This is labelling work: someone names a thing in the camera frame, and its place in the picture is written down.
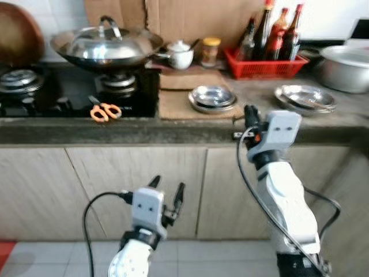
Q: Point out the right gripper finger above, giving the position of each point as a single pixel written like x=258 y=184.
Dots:
x=251 y=116

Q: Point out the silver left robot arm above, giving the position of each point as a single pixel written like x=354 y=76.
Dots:
x=130 y=259

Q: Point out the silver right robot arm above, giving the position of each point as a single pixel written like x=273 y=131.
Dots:
x=285 y=196

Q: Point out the red plastic basket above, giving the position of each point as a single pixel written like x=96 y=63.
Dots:
x=265 y=70

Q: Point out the clear bottle black cap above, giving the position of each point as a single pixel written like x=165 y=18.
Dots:
x=248 y=49

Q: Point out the small red capped bottle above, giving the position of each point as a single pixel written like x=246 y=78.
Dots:
x=277 y=49

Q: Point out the glass jar yellow lid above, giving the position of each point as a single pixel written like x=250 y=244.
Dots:
x=211 y=55

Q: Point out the folded cardboard mat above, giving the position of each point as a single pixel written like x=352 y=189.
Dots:
x=184 y=81

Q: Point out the flat cardboard mat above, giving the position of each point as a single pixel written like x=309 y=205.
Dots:
x=173 y=107

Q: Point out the tall dark sauce bottle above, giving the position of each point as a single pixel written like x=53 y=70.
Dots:
x=264 y=34

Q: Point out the black stone bowl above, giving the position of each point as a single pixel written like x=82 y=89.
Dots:
x=311 y=55

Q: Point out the dark bottle red neck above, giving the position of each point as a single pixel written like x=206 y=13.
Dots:
x=292 y=40

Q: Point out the white ceramic lidded jar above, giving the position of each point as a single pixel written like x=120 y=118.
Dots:
x=180 y=57

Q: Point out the amber bottle red cap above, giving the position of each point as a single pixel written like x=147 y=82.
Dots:
x=281 y=22

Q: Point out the aluminium cooking pot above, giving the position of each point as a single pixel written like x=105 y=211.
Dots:
x=346 y=72

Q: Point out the black stove knob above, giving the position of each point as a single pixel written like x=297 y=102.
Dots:
x=27 y=106
x=63 y=105

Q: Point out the black glass gas stove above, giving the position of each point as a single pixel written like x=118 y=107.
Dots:
x=66 y=88

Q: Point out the large steel wok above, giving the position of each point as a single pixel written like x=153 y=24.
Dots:
x=86 y=65

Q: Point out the black box appliance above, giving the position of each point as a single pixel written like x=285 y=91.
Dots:
x=360 y=29

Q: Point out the steel wok lid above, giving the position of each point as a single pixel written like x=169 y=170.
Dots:
x=106 y=49

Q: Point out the red floor mat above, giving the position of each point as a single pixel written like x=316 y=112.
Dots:
x=4 y=254

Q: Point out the round wooden cutting board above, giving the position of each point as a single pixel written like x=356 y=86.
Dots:
x=17 y=34

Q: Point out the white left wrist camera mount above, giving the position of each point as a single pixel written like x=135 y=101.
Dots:
x=147 y=208

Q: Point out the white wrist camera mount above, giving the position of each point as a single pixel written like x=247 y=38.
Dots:
x=282 y=130
x=147 y=208

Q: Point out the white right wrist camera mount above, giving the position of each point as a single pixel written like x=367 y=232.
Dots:
x=282 y=130

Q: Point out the brown cardboard wall sheet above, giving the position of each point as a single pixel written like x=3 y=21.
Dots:
x=190 y=20

